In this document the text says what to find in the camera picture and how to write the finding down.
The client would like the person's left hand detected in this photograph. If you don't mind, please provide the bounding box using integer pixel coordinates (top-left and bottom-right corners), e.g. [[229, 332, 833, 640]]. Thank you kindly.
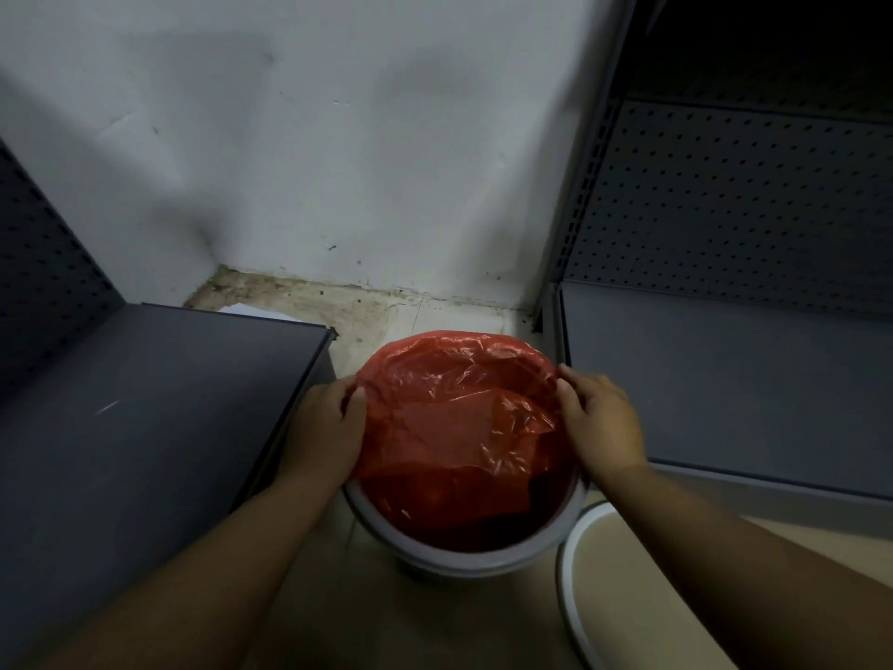
[[278, 375, 368, 490]]

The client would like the white paper sheet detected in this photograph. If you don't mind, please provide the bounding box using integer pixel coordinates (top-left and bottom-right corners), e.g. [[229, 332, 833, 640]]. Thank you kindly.
[[216, 303, 302, 323]]

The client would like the white bin ring lid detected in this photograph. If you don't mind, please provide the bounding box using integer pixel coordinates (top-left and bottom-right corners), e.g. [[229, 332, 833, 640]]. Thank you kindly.
[[556, 501, 622, 670]]

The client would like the person's right forearm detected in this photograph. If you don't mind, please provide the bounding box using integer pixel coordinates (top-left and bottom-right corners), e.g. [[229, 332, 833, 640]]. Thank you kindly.
[[593, 462, 893, 670]]

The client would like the person's right hand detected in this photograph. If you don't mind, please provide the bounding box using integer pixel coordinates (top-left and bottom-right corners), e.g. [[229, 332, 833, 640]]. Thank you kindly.
[[556, 364, 650, 485]]

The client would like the grey metal shelf unit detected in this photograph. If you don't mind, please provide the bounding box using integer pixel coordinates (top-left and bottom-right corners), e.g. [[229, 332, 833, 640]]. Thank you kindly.
[[533, 0, 893, 539], [0, 139, 339, 670]]

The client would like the red plastic trash bag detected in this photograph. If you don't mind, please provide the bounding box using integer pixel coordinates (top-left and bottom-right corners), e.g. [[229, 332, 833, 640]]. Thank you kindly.
[[351, 331, 576, 552]]

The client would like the grey round trash bin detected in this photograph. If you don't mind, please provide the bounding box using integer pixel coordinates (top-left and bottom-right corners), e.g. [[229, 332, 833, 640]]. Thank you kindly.
[[343, 474, 587, 578]]

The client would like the person's left forearm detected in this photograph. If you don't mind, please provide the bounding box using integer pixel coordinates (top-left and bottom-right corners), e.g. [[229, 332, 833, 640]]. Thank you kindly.
[[38, 473, 344, 670]]

